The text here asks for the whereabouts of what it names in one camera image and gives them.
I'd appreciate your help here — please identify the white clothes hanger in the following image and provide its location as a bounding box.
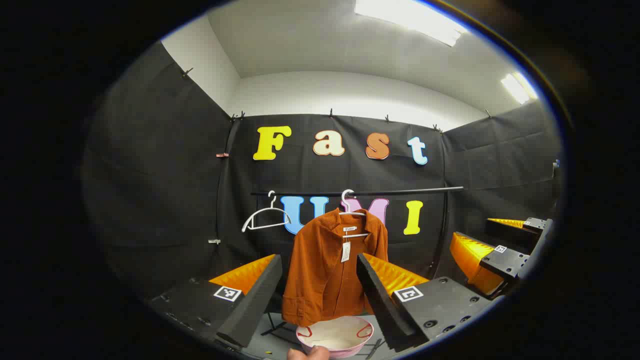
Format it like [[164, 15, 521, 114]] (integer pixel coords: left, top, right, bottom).
[[241, 190, 292, 233], [339, 189, 372, 239]]

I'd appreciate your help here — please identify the black backdrop cloth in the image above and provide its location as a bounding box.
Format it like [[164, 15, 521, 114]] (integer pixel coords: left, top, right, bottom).
[[82, 41, 563, 301]]

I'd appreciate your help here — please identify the white pink laundry hamper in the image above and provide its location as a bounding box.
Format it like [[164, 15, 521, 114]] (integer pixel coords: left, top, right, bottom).
[[296, 315, 375, 359]]

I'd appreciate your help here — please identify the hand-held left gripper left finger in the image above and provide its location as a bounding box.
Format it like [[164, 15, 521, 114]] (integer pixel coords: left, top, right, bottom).
[[147, 254, 283, 349]]

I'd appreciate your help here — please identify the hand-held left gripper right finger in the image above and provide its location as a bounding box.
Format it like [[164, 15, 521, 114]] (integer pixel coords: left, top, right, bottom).
[[356, 252, 493, 353]]

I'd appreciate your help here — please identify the black clothes rack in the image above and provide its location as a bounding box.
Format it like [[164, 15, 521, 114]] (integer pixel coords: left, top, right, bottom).
[[250, 186, 465, 358]]

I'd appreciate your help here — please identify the orange corduroy jacket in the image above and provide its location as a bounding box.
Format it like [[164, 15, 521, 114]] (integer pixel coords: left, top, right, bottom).
[[281, 207, 389, 328]]

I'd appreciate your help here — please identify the ceiling light panel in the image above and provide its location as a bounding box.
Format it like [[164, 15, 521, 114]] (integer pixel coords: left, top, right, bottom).
[[501, 71, 539, 105], [354, 0, 468, 47]]

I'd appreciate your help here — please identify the row of black binder clips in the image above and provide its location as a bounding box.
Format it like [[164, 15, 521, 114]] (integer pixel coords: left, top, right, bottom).
[[181, 67, 493, 135]]

